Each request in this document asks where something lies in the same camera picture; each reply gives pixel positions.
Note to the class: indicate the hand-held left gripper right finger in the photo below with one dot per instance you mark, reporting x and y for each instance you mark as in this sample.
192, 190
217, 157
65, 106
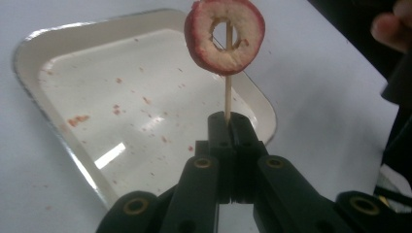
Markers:
246, 152

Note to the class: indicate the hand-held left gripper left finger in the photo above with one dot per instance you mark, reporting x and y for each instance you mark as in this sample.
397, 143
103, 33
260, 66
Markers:
220, 155

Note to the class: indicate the wooden skewer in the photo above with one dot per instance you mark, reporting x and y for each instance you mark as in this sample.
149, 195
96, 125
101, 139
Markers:
228, 93

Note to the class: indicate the red apple slice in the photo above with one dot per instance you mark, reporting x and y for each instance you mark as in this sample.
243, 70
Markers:
200, 42

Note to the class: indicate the white rectangular tray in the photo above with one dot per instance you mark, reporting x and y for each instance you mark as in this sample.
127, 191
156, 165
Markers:
107, 97

